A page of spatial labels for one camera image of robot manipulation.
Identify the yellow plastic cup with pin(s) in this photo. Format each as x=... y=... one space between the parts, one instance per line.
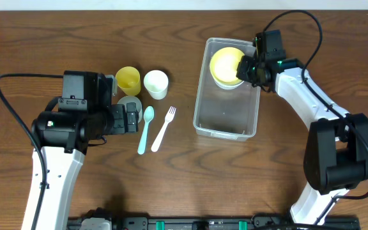
x=129 y=80

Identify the cream white plastic cup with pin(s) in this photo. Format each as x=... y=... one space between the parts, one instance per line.
x=156 y=83

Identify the clear plastic container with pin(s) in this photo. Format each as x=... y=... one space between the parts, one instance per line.
x=225 y=113

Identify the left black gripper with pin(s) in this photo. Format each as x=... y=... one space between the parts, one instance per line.
x=119 y=119

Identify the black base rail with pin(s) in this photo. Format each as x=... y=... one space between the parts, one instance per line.
x=143 y=223

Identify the grey plastic cup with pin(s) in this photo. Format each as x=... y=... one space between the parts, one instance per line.
x=127 y=99

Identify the cream white plastic fork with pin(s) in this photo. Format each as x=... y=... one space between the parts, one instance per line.
x=168 y=118

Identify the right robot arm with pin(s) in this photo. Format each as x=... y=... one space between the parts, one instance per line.
x=336 y=153

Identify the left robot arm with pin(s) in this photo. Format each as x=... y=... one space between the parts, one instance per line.
x=56 y=166

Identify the mint green plastic spoon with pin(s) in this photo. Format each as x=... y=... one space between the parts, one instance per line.
x=148 y=116

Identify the yellow plastic bowl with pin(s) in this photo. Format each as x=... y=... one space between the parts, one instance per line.
x=224 y=64

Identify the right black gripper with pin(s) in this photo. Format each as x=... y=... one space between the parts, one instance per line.
x=252 y=72

